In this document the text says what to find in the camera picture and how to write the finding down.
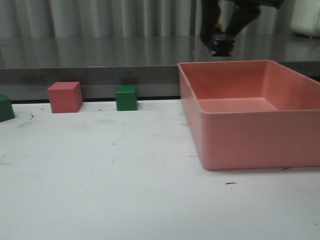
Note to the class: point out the white appliance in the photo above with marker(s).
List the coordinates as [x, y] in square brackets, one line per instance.
[305, 18]

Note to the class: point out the yellow push button switch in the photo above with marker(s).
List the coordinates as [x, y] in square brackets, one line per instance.
[221, 43]

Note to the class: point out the pink plastic bin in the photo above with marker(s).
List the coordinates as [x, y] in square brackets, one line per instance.
[251, 114]

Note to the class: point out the dark green block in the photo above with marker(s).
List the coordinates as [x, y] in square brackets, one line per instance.
[6, 109]

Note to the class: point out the green cube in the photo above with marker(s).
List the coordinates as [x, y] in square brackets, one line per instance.
[126, 98]

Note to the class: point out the pink cube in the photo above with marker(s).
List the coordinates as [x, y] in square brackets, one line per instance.
[65, 97]

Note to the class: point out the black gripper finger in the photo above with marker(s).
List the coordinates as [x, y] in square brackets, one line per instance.
[210, 13]
[244, 12]

